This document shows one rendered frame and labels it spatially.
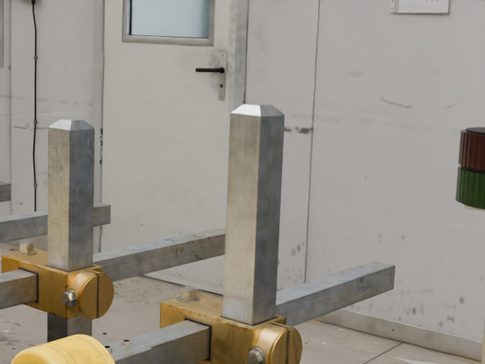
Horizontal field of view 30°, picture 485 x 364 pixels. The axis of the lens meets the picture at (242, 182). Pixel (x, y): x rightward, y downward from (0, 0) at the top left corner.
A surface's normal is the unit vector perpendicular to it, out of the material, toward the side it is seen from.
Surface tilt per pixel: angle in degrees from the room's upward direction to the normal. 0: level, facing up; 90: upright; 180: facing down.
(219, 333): 90
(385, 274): 90
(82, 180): 90
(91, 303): 90
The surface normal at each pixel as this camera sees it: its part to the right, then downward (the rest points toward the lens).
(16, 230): 0.77, 0.13
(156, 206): -0.59, 0.11
